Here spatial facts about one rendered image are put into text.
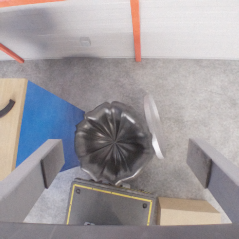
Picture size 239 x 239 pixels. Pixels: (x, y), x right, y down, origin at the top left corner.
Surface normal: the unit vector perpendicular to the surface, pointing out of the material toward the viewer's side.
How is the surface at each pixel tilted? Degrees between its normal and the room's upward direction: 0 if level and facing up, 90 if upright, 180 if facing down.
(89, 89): 0
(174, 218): 0
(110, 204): 0
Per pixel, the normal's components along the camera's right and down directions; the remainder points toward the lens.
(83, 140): 0.65, 0.15
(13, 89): -0.14, -0.15
